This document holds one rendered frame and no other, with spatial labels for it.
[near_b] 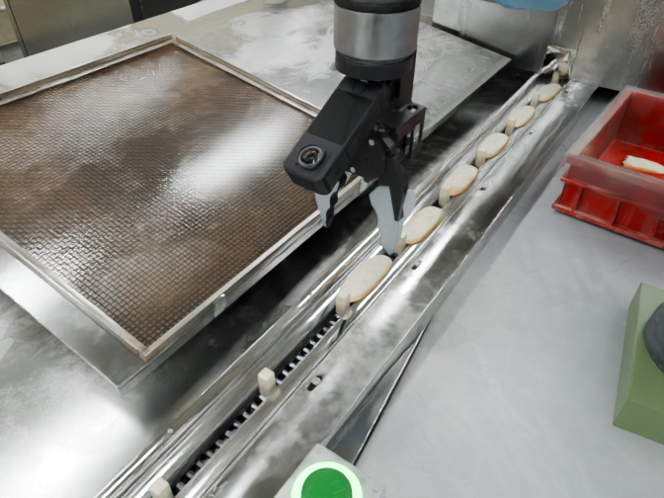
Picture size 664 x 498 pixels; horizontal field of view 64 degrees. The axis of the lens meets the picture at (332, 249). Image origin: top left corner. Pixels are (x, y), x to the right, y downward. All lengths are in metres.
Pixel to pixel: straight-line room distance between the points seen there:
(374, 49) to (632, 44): 0.84
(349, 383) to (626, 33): 0.93
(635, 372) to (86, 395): 0.58
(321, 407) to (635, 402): 0.31
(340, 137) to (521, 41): 0.87
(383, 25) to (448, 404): 0.38
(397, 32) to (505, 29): 0.84
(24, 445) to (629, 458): 0.60
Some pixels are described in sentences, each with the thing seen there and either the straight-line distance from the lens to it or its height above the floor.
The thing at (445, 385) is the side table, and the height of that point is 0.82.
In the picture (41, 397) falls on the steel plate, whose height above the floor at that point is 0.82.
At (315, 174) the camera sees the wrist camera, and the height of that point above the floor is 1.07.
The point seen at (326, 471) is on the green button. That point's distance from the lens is 0.46.
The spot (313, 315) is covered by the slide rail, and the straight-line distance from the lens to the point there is 0.63.
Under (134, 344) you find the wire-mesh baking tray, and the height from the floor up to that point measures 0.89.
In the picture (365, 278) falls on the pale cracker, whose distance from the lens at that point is 0.66.
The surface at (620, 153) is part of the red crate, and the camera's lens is 1.12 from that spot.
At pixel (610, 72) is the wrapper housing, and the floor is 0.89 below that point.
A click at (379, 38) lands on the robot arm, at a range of 0.47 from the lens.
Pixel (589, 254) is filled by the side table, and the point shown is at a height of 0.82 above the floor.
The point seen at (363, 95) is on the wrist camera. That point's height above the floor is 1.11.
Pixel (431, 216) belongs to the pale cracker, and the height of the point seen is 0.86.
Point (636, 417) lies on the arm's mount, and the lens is 0.63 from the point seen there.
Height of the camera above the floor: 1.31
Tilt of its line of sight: 40 degrees down
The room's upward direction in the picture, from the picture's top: straight up
